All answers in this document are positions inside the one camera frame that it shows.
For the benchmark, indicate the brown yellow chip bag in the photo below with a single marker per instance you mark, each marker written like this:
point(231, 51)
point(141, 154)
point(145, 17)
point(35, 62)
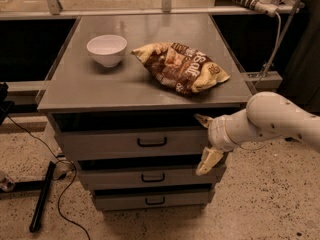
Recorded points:
point(179, 67)

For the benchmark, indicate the black device at left edge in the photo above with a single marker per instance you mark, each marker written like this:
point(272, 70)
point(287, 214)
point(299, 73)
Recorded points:
point(5, 106)

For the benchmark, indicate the black metal floor bar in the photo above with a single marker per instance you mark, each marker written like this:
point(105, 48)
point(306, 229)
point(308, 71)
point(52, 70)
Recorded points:
point(44, 191)

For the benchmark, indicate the white ceramic bowl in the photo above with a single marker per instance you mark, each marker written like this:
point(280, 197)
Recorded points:
point(107, 50)

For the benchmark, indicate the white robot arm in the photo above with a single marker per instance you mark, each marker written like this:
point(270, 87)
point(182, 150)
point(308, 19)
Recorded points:
point(267, 115)

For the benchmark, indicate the grey drawer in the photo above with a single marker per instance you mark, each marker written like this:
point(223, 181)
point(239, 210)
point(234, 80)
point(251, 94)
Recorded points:
point(154, 200)
point(148, 177)
point(96, 145)

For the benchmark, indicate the grey top drawer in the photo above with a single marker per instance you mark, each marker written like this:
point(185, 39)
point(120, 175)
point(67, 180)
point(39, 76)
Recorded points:
point(96, 145)

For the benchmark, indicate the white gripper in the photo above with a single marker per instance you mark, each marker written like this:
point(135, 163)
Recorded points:
point(218, 134)

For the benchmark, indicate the white power strip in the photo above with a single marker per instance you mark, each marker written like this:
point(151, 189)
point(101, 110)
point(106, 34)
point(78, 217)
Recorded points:
point(261, 6)

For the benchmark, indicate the grey middle drawer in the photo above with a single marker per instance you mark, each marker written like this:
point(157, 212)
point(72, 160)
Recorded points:
point(148, 177)

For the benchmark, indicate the grey drawer cabinet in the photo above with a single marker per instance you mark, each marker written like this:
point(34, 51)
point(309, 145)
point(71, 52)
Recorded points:
point(84, 96)

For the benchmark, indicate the grey bottom drawer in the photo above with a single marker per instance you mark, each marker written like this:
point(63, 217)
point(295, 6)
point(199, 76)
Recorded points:
point(154, 200)

